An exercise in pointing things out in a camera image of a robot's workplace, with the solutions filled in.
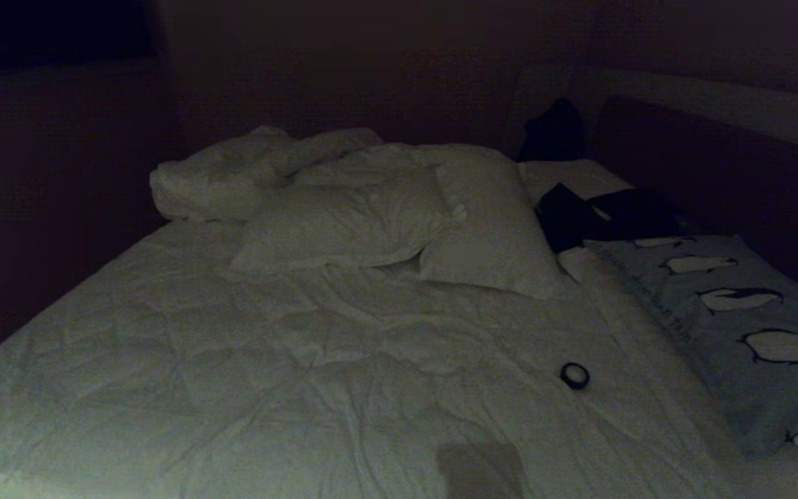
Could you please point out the white pillow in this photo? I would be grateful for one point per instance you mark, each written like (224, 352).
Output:
(492, 229)
(343, 229)

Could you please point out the penguin print pillow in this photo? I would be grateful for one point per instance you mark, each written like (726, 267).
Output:
(731, 326)

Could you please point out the bed headboard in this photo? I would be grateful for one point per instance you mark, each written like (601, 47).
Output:
(731, 138)

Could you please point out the white quilt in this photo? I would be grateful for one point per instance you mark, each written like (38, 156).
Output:
(316, 374)

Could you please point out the rolled white blanket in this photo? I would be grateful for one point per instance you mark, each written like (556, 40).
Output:
(233, 177)

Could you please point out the dark bag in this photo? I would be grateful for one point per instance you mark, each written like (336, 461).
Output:
(555, 133)

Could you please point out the dark cloth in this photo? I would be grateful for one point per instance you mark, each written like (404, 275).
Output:
(600, 216)

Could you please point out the black tape roll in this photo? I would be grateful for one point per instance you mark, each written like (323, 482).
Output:
(574, 375)

